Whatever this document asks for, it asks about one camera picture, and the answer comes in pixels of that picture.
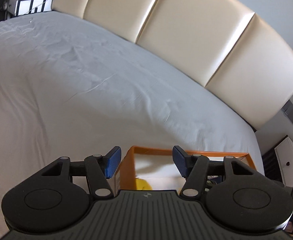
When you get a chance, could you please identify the orange cardboard box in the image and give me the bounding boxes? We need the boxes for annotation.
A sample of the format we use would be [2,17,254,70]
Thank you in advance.
[113,145,257,196]

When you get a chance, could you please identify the yellow small box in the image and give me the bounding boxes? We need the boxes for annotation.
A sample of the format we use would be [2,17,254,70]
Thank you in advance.
[135,178,152,191]

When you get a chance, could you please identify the white bed sheet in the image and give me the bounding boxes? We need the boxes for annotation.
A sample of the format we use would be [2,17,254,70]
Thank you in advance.
[0,11,264,238]

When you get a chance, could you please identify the white bedside cabinet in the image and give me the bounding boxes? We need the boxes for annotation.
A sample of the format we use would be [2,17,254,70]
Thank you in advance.
[274,137,293,187]

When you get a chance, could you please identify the cream padded headboard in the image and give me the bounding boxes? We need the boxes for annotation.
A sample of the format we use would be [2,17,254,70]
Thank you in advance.
[52,0,293,129]

